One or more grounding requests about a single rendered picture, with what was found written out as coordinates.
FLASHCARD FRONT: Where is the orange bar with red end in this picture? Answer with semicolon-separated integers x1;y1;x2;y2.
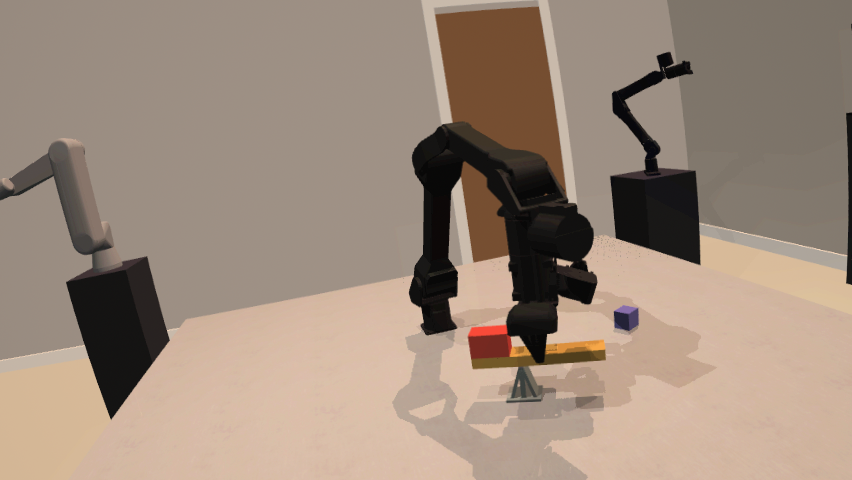
467;325;606;370

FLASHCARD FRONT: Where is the small purple cube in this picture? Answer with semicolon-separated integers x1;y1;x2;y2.
614;305;639;331

